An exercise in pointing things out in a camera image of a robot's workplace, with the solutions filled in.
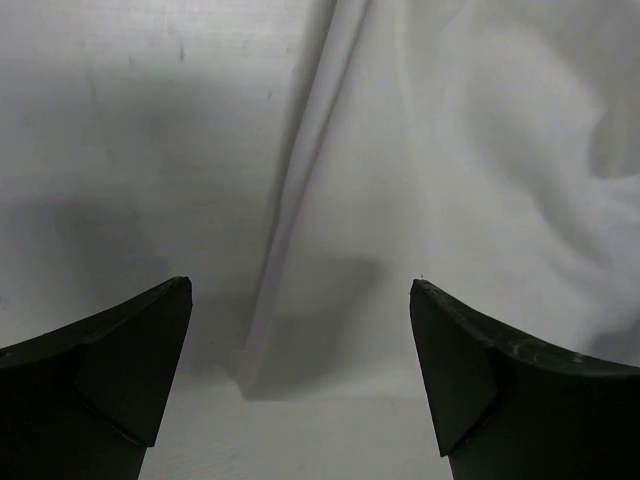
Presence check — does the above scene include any white SpongeBob print t-shirt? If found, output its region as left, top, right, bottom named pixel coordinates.
left=238, top=1, right=639, bottom=398

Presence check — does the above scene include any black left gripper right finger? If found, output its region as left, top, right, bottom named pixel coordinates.
left=410, top=280, right=639, bottom=480

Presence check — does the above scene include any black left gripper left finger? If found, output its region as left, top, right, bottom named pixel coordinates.
left=1, top=277, right=192, bottom=480

